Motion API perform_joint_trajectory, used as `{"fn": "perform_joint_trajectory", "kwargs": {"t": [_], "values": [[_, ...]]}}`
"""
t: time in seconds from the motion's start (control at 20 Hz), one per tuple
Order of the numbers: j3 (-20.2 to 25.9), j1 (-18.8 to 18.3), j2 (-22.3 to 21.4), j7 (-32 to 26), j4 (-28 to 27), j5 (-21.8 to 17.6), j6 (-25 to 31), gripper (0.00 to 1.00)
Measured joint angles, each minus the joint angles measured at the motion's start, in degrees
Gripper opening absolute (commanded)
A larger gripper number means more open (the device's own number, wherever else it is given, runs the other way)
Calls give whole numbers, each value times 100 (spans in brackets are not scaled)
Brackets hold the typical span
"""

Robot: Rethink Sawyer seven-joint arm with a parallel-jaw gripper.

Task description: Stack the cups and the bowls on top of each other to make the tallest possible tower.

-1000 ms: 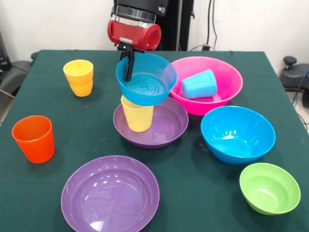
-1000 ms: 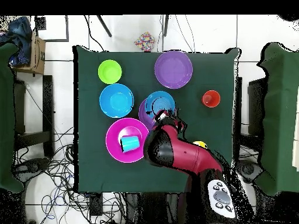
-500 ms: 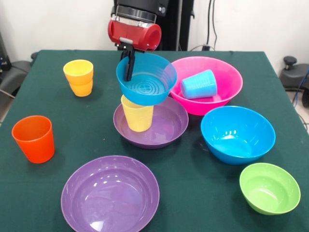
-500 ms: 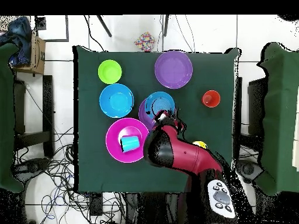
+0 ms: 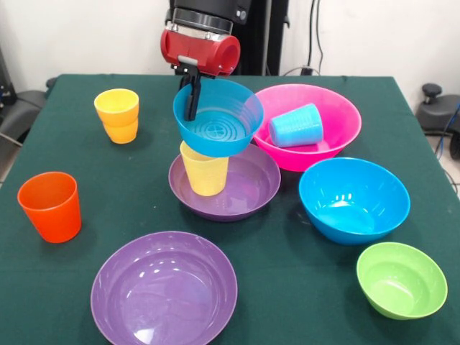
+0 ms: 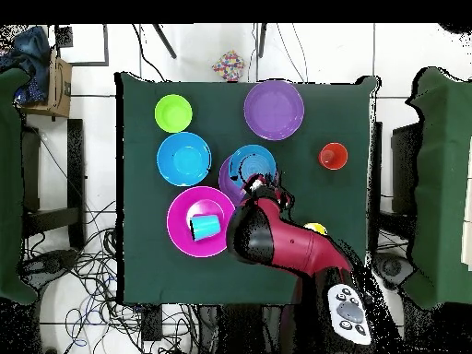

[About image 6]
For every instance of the small blue patterned bowl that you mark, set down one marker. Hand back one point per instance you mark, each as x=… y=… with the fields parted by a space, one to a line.
x=254 y=160

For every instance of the blue cup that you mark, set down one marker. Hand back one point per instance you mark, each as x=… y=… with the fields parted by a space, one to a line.
x=205 y=226

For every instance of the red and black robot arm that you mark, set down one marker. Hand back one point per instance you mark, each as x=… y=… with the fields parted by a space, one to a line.
x=295 y=247

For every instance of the purple bowl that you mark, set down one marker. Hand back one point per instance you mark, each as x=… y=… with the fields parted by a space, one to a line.
x=274 y=110
x=226 y=184

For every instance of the yellow cup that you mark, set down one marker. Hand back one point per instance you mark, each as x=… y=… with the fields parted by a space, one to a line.
x=315 y=226

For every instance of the large blue bowl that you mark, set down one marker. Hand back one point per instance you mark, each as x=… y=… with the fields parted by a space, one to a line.
x=184 y=158

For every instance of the orange cup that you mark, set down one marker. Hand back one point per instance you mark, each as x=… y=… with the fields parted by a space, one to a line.
x=333 y=156

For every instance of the pink bowl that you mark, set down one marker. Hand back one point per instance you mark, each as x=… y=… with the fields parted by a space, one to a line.
x=179 y=225

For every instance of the green bowl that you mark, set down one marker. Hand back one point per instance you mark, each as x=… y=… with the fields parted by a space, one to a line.
x=173 y=113

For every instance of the colourful patterned box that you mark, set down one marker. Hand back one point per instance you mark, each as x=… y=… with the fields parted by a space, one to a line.
x=228 y=66

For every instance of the dark green table cloth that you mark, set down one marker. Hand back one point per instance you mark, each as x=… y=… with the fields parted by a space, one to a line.
x=147 y=273

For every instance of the black tripod leg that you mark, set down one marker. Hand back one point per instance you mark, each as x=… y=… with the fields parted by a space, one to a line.
x=262 y=40
x=165 y=41

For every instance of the green cloth side table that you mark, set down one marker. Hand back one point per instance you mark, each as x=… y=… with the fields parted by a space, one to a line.
x=442 y=184
x=11 y=184

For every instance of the cardboard box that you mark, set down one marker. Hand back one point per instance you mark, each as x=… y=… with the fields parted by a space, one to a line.
x=61 y=88

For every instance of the blue cloth bundle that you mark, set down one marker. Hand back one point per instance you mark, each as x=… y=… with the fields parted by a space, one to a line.
x=29 y=48

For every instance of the black pedestal leg with caster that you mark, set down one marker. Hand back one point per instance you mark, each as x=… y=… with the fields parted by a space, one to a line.
x=392 y=267
x=51 y=261

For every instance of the black stool frame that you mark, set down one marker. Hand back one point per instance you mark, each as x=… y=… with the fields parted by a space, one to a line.
x=75 y=166

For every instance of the black floor frame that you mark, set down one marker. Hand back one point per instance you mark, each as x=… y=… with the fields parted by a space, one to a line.
x=106 y=44

